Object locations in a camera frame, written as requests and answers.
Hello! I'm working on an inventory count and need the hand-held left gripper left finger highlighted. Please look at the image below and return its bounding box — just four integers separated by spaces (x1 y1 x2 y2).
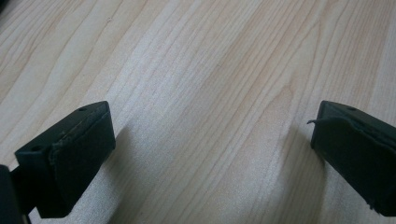
14 100 117 219

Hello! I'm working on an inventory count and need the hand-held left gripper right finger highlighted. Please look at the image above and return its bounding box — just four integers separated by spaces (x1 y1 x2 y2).
306 100 396 217

